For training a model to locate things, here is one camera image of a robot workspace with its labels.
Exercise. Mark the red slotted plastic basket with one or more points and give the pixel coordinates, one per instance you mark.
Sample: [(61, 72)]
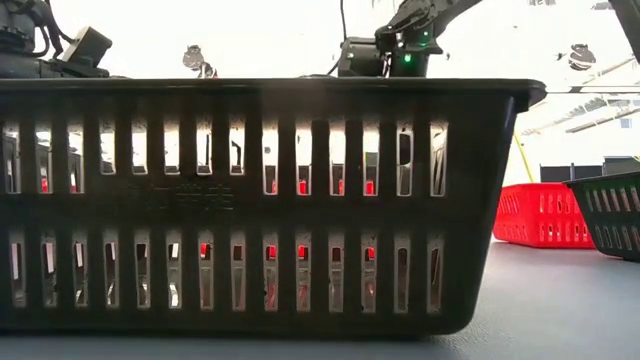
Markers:
[(550, 219), (303, 251)]

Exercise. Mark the green slotted plastic basket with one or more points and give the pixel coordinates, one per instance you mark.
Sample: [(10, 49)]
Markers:
[(612, 220)]

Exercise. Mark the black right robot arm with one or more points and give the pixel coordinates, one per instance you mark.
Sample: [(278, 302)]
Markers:
[(450, 10)]

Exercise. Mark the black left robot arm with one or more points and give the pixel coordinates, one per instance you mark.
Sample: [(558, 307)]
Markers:
[(20, 30)]

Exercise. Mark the large black slotted plastic basket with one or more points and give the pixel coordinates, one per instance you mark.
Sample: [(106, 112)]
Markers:
[(320, 210)]

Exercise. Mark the grey ceiling fixture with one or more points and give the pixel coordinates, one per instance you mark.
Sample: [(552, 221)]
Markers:
[(581, 56), (194, 57)]

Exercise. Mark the dark partition panel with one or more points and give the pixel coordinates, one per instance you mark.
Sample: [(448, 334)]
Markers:
[(570, 174)]

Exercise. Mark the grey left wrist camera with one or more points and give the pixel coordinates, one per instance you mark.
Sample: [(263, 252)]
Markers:
[(89, 46)]

